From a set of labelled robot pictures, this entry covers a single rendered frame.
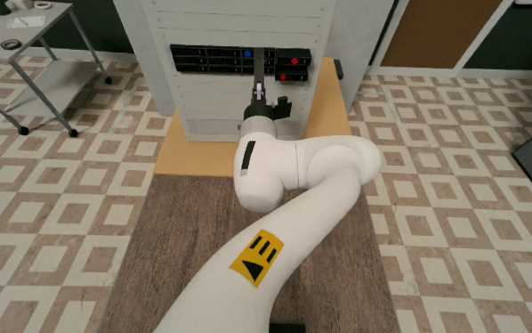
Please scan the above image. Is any tan wooden board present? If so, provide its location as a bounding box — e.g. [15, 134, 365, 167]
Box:
[152, 57, 352, 177]

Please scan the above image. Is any white open rack frame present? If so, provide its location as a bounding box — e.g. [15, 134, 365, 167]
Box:
[141, 0, 336, 142]

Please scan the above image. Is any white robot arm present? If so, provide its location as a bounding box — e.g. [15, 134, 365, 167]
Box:
[153, 116, 382, 333]

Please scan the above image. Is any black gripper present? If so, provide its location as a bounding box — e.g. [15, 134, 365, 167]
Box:
[243, 47, 274, 122]

